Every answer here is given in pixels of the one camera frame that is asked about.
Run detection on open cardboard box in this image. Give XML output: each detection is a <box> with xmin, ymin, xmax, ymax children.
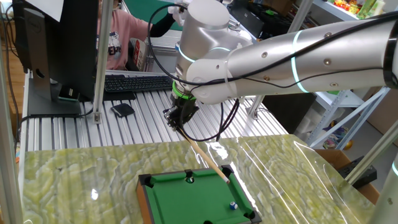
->
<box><xmin>313</xmin><ymin>148</ymin><xmax>381</xmax><ymax>205</ymax></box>

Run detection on black computer mouse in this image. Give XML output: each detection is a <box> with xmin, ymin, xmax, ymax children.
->
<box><xmin>110</xmin><ymin>102</ymin><xmax>136</xmax><ymax>118</ymax></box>

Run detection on white paper sheet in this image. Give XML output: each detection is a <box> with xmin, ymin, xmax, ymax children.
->
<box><xmin>24</xmin><ymin>0</ymin><xmax>65</xmax><ymax>23</ymax></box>

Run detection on black phone green case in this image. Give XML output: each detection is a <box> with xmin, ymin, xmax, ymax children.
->
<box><xmin>57</xmin><ymin>84</ymin><xmax>81</xmax><ymax>103</ymax></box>

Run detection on black sleeved forearm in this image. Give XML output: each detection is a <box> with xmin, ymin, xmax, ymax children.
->
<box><xmin>149</xmin><ymin>12</ymin><xmax>177</xmax><ymax>39</ymax></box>

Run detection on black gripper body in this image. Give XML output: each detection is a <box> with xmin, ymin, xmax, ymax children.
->
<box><xmin>169</xmin><ymin>95</ymin><xmax>200</xmax><ymax>125</ymax></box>

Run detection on white handheld device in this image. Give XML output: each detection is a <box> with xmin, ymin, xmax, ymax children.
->
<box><xmin>167</xmin><ymin>0</ymin><xmax>190</xmax><ymax>27</ymax></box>

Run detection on wooden pool cue black handle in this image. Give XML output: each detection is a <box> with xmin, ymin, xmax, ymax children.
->
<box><xmin>176</xmin><ymin>126</ymin><xmax>231</xmax><ymax>185</ymax></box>

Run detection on white metal shelving rack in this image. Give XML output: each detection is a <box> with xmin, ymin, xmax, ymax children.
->
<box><xmin>306</xmin><ymin>0</ymin><xmax>398</xmax><ymax>150</ymax></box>

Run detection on dark panel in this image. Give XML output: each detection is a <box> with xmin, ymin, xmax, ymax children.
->
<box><xmin>262</xmin><ymin>92</ymin><xmax>317</xmax><ymax>134</ymax></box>

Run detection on black computer monitor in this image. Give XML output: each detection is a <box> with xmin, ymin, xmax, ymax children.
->
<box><xmin>12</xmin><ymin>0</ymin><xmax>100</xmax><ymax>118</ymax></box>

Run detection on green wrist flange ring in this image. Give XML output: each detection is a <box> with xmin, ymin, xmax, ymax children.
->
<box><xmin>171</xmin><ymin>80</ymin><xmax>197</xmax><ymax>101</ymax></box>

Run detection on mini pool table green felt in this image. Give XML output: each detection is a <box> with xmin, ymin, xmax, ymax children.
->
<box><xmin>136</xmin><ymin>164</ymin><xmax>262</xmax><ymax>224</ymax></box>

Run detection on colourful packages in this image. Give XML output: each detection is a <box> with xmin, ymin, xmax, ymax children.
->
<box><xmin>334</xmin><ymin>0</ymin><xmax>386</xmax><ymax>20</ymax></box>

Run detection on black hanging gripper cables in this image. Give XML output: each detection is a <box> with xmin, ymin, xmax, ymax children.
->
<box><xmin>178</xmin><ymin>98</ymin><xmax>241</xmax><ymax>143</ymax></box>

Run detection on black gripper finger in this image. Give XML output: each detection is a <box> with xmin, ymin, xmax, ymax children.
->
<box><xmin>178</xmin><ymin>114</ymin><xmax>196</xmax><ymax>128</ymax></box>
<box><xmin>163</xmin><ymin>107</ymin><xmax>180</xmax><ymax>131</ymax></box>

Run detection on green marble pattern mat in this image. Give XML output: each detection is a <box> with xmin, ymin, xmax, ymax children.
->
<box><xmin>20</xmin><ymin>133</ymin><xmax>379</xmax><ymax>224</ymax></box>

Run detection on person in pink shirt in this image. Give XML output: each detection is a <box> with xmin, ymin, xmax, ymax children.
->
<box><xmin>98</xmin><ymin>0</ymin><xmax>177</xmax><ymax>72</ymax></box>

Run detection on colourful toys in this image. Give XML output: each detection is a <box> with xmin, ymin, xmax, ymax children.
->
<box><xmin>322</xmin><ymin>124</ymin><xmax>354</xmax><ymax>151</ymax></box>

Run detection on brown cardboard carton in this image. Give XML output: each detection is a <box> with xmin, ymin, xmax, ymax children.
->
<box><xmin>362</xmin><ymin>86</ymin><xmax>398</xmax><ymax>139</ymax></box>

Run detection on black device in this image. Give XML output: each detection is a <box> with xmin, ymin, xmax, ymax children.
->
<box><xmin>337</xmin><ymin>155</ymin><xmax>377</xmax><ymax>190</ymax></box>

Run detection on green board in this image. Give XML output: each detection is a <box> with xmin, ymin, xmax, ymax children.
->
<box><xmin>124</xmin><ymin>0</ymin><xmax>184</xmax><ymax>31</ymax></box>

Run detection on black monitor cable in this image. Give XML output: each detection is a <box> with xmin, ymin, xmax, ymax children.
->
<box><xmin>14</xmin><ymin>107</ymin><xmax>94</xmax><ymax>150</ymax></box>

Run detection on black keyboard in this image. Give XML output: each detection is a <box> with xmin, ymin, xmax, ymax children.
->
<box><xmin>103</xmin><ymin>73</ymin><xmax>174</xmax><ymax>94</ymax></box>

